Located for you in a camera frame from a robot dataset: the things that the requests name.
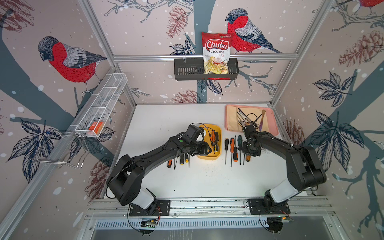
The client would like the deli black yellow screwdriver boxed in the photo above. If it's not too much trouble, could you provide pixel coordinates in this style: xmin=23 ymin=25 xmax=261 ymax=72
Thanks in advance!
xmin=225 ymin=138 xmax=229 ymax=165

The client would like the white wire wall shelf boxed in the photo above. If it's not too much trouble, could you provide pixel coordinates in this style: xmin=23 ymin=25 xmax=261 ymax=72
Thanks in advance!
xmin=71 ymin=73 xmax=128 ymax=138

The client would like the wooden handled knife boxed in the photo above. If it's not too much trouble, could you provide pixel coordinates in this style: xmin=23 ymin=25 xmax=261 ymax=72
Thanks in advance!
xmin=259 ymin=110 xmax=266 ymax=132

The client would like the orange black large screwdriver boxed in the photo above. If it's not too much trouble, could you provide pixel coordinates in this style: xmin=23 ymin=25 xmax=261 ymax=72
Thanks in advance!
xmin=230 ymin=138 xmax=235 ymax=167

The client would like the green black screwdriver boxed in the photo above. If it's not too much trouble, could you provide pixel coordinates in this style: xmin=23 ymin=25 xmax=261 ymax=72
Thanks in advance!
xmin=237 ymin=135 xmax=243 ymax=165

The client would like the beige tray liner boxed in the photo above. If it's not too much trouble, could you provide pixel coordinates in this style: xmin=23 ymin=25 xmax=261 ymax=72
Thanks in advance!
xmin=227 ymin=106 xmax=271 ymax=135

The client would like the small orange black screwdriver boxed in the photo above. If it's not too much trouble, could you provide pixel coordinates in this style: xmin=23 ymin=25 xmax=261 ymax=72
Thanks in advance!
xmin=233 ymin=147 xmax=239 ymax=162

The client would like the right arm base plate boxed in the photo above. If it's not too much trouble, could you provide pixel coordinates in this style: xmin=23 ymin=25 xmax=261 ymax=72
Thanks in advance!
xmin=246 ymin=198 xmax=291 ymax=215

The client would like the yellow storage box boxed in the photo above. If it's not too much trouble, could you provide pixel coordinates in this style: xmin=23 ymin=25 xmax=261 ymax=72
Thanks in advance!
xmin=198 ymin=124 xmax=222 ymax=161

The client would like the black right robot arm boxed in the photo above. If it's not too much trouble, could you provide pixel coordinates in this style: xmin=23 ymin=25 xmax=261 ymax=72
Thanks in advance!
xmin=243 ymin=125 xmax=327 ymax=209

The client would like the Chuba cassava chips bag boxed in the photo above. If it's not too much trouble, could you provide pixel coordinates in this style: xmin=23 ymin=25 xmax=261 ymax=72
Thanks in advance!
xmin=202 ymin=33 xmax=232 ymax=75

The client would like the orange box in shelf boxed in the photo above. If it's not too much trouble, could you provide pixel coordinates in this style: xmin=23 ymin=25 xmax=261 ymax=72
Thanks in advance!
xmin=88 ymin=122 xmax=105 ymax=135

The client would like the pink tray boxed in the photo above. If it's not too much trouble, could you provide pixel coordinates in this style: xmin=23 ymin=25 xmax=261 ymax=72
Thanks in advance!
xmin=224 ymin=104 xmax=280 ymax=136

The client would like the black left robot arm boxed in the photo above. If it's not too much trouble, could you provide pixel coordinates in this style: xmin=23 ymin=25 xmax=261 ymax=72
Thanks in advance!
xmin=106 ymin=124 xmax=212 ymax=206

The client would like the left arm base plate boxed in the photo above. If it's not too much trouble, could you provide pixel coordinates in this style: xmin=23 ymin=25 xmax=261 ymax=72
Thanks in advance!
xmin=129 ymin=200 xmax=171 ymax=217

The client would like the black wall basket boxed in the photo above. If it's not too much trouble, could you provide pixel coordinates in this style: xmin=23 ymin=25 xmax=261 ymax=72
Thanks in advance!
xmin=174 ymin=59 xmax=240 ymax=81

